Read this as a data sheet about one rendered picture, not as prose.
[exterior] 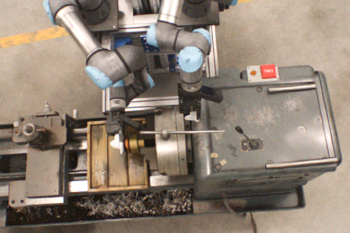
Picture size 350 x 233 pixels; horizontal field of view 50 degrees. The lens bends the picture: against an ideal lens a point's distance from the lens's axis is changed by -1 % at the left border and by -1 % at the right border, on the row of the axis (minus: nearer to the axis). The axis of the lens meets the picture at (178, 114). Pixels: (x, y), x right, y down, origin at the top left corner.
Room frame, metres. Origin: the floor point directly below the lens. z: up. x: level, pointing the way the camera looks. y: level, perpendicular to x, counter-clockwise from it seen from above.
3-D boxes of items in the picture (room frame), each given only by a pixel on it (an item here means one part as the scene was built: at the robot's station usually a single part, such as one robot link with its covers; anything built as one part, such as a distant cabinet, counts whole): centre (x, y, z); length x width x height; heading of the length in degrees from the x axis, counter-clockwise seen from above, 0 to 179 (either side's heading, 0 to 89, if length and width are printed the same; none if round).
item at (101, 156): (0.46, 0.33, 0.89); 0.36 x 0.30 x 0.04; 177
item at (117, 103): (0.64, 0.28, 1.08); 0.08 x 0.05 x 0.08; 87
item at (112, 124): (0.56, 0.29, 1.08); 0.12 x 0.09 x 0.08; 177
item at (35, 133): (0.56, 0.68, 1.13); 0.08 x 0.08 x 0.03
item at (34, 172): (0.49, 0.68, 0.95); 0.43 x 0.17 x 0.05; 177
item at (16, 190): (0.48, 0.73, 0.90); 0.47 x 0.30 x 0.06; 177
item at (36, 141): (0.55, 0.67, 1.07); 0.07 x 0.07 x 0.10; 87
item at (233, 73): (0.65, -0.24, 1.24); 0.09 x 0.08 x 0.03; 87
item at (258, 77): (0.65, -0.38, 1.23); 0.13 x 0.08 x 0.05; 87
